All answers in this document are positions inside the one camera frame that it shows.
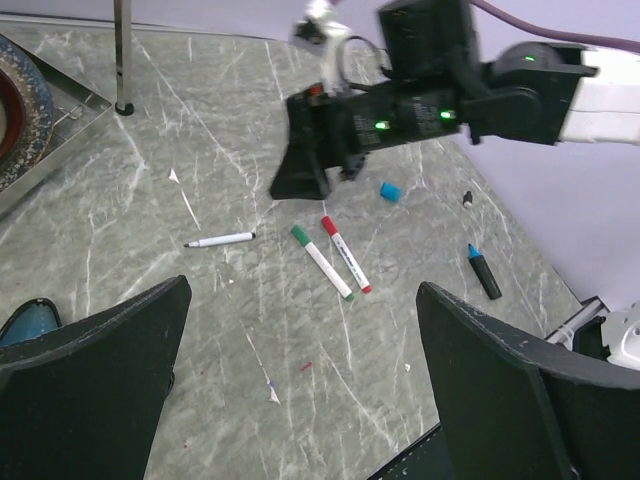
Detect blue pen cap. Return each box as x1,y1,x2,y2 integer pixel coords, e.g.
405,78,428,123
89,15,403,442
379,182,402,203

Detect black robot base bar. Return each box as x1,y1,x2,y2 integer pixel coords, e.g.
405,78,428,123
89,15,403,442
369,424,455,480

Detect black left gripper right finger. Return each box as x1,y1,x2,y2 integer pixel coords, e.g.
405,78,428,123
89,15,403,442
416,282,639,479

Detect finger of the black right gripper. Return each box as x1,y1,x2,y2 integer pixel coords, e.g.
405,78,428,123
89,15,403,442
269,127,330,200

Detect blue star shaped dish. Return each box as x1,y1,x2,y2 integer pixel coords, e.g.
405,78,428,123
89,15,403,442
0,298,63,347

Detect white marker with red tip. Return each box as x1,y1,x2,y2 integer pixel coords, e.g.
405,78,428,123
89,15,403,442
321,215,372,294

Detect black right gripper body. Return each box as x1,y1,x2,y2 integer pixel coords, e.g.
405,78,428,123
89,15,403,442
286,84,461,180

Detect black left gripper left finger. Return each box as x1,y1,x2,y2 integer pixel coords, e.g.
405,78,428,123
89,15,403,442
1,275,192,479

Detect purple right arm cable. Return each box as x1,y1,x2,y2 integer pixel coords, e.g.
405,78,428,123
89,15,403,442
324,0,640,54

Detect small black pen cap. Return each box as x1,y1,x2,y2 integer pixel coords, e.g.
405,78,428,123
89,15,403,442
462,191,473,208

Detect thin white pen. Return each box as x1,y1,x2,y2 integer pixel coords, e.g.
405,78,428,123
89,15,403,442
184,232,256,248

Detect white marker with green tip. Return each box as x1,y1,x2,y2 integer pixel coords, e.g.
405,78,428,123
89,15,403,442
291,225,354,302

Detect metal dish rack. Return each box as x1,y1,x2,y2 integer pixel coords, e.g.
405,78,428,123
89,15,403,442
0,0,136,221

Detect aluminium rail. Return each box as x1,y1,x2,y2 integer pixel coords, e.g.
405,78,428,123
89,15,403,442
546,298,608,351

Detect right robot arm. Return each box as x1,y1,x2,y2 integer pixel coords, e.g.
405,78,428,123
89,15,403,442
269,1,639,200

